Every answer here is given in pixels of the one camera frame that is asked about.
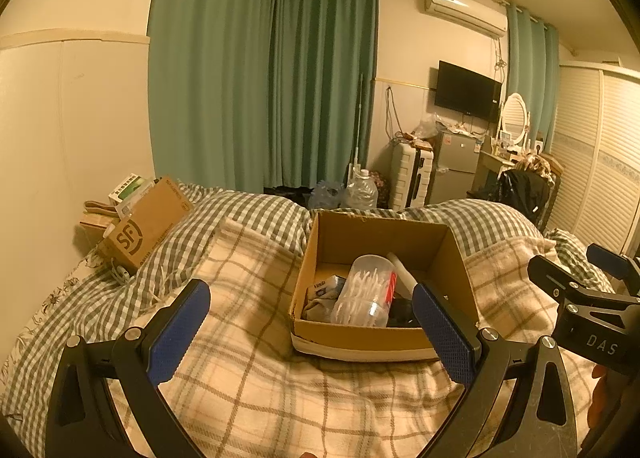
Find beige plaid blanket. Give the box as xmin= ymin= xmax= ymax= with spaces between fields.
xmin=115 ymin=218 xmax=611 ymax=458

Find clear plastic bag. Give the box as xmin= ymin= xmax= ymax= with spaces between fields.
xmin=412 ymin=114 xmax=441 ymax=139

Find silver small fridge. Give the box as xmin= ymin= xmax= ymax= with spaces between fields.
xmin=429 ymin=130 xmax=483 ymax=204

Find white air conditioner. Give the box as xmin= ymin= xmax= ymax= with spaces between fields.
xmin=419 ymin=0 xmax=508 ymax=39

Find floral cloth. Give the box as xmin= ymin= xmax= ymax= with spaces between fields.
xmin=517 ymin=150 xmax=548 ymax=176

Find white louvered wardrobe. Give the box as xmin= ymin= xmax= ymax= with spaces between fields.
xmin=540 ymin=60 xmax=640 ymax=259

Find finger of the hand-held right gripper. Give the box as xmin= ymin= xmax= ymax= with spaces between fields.
xmin=586 ymin=243 xmax=640 ymax=296
xmin=528 ymin=254 xmax=601 ymax=304

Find green checkered duvet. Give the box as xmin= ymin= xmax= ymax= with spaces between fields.
xmin=0 ymin=183 xmax=621 ymax=399

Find dark cloth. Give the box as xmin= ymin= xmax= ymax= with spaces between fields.
xmin=262 ymin=185 xmax=311 ymax=204

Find white pole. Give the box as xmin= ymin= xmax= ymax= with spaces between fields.
xmin=352 ymin=73 xmax=366 ymax=174

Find small tissue pack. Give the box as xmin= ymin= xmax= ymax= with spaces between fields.
xmin=307 ymin=275 xmax=346 ymax=301

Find white tube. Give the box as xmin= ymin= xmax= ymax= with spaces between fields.
xmin=387 ymin=252 xmax=418 ymax=291

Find white cable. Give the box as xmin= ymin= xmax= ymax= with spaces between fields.
xmin=107 ymin=260 xmax=133 ymax=285

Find floral bag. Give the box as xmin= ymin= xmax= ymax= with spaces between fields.
xmin=370 ymin=170 xmax=391 ymax=209

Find clear red label plastic jar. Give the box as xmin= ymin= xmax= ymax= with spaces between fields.
xmin=330 ymin=254 xmax=398 ymax=329

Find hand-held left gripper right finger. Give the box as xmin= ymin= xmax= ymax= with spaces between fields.
xmin=411 ymin=282 xmax=581 ymax=458

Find light green window curtain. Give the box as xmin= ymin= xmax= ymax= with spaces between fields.
xmin=505 ymin=3 xmax=560 ymax=154

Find white oval mirror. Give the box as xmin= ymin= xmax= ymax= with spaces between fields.
xmin=500 ymin=93 xmax=530 ymax=146

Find crumpled bluish plastic bag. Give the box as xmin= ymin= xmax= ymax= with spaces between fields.
xmin=307 ymin=180 xmax=346 ymax=209

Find person's right hand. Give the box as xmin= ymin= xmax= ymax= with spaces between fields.
xmin=587 ymin=365 xmax=613 ymax=421

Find printed brown cardboard box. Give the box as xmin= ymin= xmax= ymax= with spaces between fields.
xmin=102 ymin=174 xmax=195 ymax=271

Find floral bed sheet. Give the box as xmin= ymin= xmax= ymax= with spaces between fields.
xmin=0 ymin=258 xmax=116 ymax=389

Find hanging wall cables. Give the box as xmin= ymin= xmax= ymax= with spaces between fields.
xmin=384 ymin=85 xmax=401 ymax=139

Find white suitcase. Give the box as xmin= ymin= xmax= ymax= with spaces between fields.
xmin=390 ymin=143 xmax=435 ymax=211

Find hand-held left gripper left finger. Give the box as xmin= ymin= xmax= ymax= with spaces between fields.
xmin=45 ymin=279 xmax=212 ymax=458

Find dark object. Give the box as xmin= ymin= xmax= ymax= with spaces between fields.
xmin=387 ymin=295 xmax=426 ymax=329

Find black jacket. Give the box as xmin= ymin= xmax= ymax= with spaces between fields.
xmin=470 ymin=169 xmax=551 ymax=229

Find white cloth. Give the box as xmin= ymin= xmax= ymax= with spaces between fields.
xmin=302 ymin=298 xmax=341 ymax=324

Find dressing table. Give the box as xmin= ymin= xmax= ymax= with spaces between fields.
xmin=475 ymin=148 xmax=526 ymax=189

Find large clear water jug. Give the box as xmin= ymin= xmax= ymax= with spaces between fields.
xmin=341 ymin=169 xmax=379 ymax=210

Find black wall television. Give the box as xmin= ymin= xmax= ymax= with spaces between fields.
xmin=434 ymin=60 xmax=502 ymax=121

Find small white green box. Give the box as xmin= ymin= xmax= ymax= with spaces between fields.
xmin=107 ymin=173 xmax=156 ymax=216

